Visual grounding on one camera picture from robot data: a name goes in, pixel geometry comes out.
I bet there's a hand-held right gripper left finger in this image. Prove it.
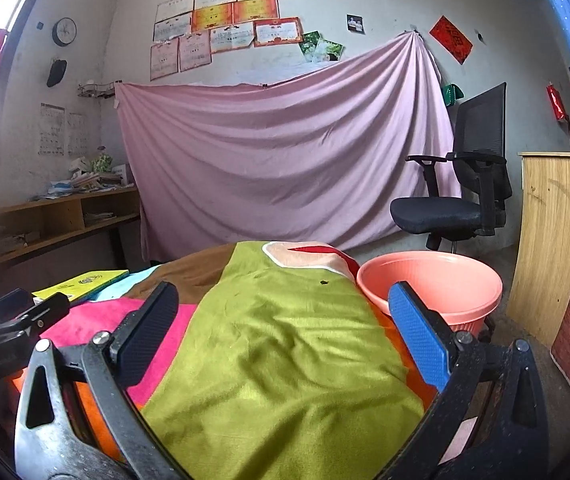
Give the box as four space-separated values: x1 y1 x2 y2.
14 281 186 480

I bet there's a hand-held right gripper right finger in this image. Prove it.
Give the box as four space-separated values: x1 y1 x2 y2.
387 281 550 480

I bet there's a pink plastic basin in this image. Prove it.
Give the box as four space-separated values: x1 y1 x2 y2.
356 252 504 336

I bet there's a yellow book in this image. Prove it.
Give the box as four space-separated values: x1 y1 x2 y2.
32 269 130 303

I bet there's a stack of papers in shelf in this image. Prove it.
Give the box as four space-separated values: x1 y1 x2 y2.
2 232 41 249

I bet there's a wooden desk with shelves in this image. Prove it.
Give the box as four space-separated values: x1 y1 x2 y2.
0 187 141 268

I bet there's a colourful patchwork blanket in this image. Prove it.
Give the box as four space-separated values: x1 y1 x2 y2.
8 241 440 480

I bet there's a pile of books and papers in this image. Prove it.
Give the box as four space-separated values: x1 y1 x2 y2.
35 170 123 198

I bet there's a small green plant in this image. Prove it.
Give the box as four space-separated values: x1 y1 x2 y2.
91 146 112 173

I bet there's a pink hanging sheet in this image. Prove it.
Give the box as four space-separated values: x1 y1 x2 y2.
115 31 463 263

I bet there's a black office chair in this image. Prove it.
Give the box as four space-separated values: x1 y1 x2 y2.
390 82 513 253

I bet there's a black cap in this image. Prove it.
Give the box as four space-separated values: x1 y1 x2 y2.
46 59 68 88

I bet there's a red hanging ornament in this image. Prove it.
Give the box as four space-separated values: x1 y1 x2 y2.
546 81 566 121

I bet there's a green photo print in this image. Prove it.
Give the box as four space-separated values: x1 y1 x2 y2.
299 31 322 61
310 39 344 63

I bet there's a red paper square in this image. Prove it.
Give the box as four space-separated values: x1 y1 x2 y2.
429 15 474 65

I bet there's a large wall calendar sheet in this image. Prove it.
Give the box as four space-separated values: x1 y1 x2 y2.
38 103 66 157

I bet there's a small wall calendar sheet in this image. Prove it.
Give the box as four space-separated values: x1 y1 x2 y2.
68 112 87 157

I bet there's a wire wall shelf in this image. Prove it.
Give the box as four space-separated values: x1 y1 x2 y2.
77 80 122 99

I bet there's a round wall clock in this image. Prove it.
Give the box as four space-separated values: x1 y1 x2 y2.
52 17 77 47

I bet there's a group of wall certificates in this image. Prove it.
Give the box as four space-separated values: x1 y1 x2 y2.
150 0 327 82

